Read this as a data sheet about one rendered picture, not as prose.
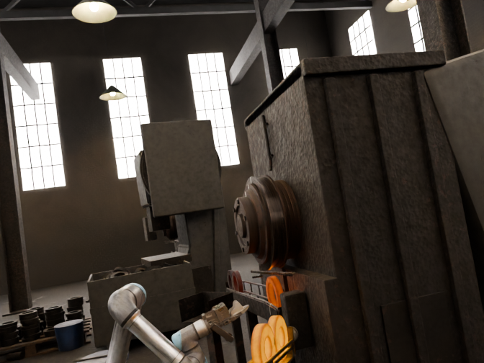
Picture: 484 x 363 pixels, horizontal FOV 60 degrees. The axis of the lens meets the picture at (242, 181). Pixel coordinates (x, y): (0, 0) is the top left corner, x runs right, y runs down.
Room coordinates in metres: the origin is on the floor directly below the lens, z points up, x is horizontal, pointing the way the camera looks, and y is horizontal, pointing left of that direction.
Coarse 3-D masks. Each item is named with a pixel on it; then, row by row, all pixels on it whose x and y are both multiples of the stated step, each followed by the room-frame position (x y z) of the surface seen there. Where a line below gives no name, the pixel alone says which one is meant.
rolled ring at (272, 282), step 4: (272, 276) 2.11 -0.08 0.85; (268, 280) 2.13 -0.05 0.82; (272, 280) 2.06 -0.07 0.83; (276, 280) 2.06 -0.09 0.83; (268, 284) 2.14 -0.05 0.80; (272, 284) 2.07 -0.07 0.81; (276, 284) 2.04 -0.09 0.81; (280, 284) 2.04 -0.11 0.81; (268, 288) 2.16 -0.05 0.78; (272, 288) 2.17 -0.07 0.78; (276, 288) 2.03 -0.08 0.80; (280, 288) 2.03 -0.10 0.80; (268, 292) 2.17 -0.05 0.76; (272, 292) 2.17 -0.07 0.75; (276, 292) 2.03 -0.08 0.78; (280, 292) 2.02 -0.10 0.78; (268, 296) 2.17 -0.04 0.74; (272, 296) 2.17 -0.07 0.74; (276, 296) 2.04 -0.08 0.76; (268, 300) 2.18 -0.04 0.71; (272, 300) 2.16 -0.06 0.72; (276, 304) 2.14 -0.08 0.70; (280, 304) 2.02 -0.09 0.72
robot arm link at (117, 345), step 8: (128, 288) 1.84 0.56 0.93; (136, 288) 1.88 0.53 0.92; (136, 296) 1.83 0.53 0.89; (144, 296) 1.92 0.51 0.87; (136, 304) 1.82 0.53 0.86; (120, 328) 1.87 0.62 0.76; (112, 336) 1.89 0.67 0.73; (120, 336) 1.87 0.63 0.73; (128, 336) 1.89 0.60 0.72; (112, 344) 1.88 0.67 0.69; (120, 344) 1.87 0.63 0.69; (128, 344) 1.90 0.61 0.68; (112, 352) 1.88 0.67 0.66; (120, 352) 1.88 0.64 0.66; (112, 360) 1.88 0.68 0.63; (120, 360) 1.89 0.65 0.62
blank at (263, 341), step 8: (256, 328) 1.42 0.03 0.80; (264, 328) 1.43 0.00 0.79; (256, 336) 1.39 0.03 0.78; (264, 336) 1.42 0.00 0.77; (272, 336) 1.49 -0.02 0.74; (256, 344) 1.37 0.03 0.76; (264, 344) 1.41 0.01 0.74; (272, 344) 1.48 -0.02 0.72; (256, 352) 1.37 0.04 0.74; (264, 352) 1.40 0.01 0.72; (272, 352) 1.46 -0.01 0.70; (256, 360) 1.37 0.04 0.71; (264, 360) 1.39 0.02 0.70
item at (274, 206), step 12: (252, 180) 2.07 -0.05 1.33; (264, 180) 2.02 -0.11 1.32; (264, 192) 1.92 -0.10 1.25; (276, 192) 1.94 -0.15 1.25; (276, 204) 1.91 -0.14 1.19; (276, 216) 1.89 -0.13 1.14; (276, 228) 1.89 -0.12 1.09; (276, 240) 1.90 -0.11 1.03; (276, 252) 1.93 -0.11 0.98; (264, 264) 2.09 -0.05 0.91; (276, 264) 2.02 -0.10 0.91
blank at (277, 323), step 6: (270, 318) 1.57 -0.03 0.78; (276, 318) 1.56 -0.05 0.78; (282, 318) 1.62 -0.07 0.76; (270, 324) 1.54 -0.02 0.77; (276, 324) 1.54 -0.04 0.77; (282, 324) 1.61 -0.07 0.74; (276, 330) 1.53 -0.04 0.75; (282, 330) 1.61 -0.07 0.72; (276, 336) 1.52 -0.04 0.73; (282, 336) 1.61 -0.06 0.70; (276, 342) 1.51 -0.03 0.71; (282, 342) 1.60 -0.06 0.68; (276, 348) 1.51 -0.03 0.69
